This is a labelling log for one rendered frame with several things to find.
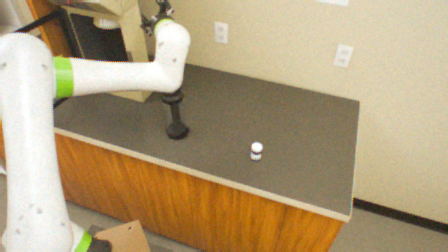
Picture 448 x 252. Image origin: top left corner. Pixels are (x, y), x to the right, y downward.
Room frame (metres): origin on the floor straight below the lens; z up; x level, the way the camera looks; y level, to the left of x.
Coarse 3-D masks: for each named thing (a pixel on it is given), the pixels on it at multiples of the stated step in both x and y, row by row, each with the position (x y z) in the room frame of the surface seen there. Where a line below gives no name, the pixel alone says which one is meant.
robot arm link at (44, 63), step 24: (0, 48) 0.56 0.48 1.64; (24, 48) 0.57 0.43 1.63; (48, 48) 0.63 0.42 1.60; (0, 72) 0.53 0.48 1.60; (24, 72) 0.54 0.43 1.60; (48, 72) 0.57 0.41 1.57; (0, 96) 0.50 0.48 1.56; (24, 96) 0.50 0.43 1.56; (48, 96) 0.53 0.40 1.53; (24, 120) 0.46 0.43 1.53; (48, 120) 0.49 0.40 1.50; (24, 144) 0.43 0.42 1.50; (48, 144) 0.45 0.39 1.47; (24, 168) 0.39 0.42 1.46; (48, 168) 0.41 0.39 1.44; (24, 192) 0.35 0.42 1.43; (48, 192) 0.36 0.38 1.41; (24, 216) 0.31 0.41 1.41; (48, 216) 0.32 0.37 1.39; (24, 240) 0.27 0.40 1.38; (48, 240) 0.28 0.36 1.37; (72, 240) 0.31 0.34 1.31
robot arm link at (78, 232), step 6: (72, 222) 0.41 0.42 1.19; (6, 228) 0.36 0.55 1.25; (72, 228) 0.39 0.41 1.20; (78, 228) 0.40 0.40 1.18; (78, 234) 0.38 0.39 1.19; (84, 234) 0.39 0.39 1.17; (78, 240) 0.36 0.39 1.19; (84, 240) 0.37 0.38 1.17; (90, 240) 0.38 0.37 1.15; (78, 246) 0.35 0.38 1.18; (84, 246) 0.36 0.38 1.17
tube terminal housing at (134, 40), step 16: (128, 0) 1.25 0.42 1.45; (96, 16) 1.25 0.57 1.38; (112, 16) 1.22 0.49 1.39; (128, 16) 1.23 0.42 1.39; (128, 32) 1.21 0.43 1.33; (80, 48) 1.30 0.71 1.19; (128, 48) 1.21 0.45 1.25; (144, 48) 1.29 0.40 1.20; (128, 96) 1.23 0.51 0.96; (144, 96) 1.22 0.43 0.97
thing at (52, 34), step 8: (48, 24) 1.21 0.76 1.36; (56, 24) 1.24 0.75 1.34; (32, 32) 1.14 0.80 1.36; (40, 32) 1.17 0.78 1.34; (48, 32) 1.20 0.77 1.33; (56, 32) 1.23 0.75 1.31; (48, 40) 1.19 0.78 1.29; (56, 40) 1.22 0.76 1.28; (64, 40) 1.25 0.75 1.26; (56, 48) 1.21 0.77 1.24; (64, 48) 1.24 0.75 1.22; (56, 56) 1.19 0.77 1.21; (64, 56) 1.22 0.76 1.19; (72, 56) 1.26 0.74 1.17
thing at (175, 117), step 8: (160, 96) 0.98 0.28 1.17; (184, 96) 0.99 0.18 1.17; (168, 104) 0.95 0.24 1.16; (176, 104) 0.96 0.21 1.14; (184, 104) 1.00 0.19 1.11; (168, 112) 0.96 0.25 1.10; (176, 112) 0.96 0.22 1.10; (184, 112) 0.99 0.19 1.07; (168, 120) 0.96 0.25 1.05; (176, 120) 0.96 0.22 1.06; (184, 120) 0.98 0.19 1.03; (168, 128) 0.97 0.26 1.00; (176, 128) 0.96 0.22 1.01; (184, 128) 0.98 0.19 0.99
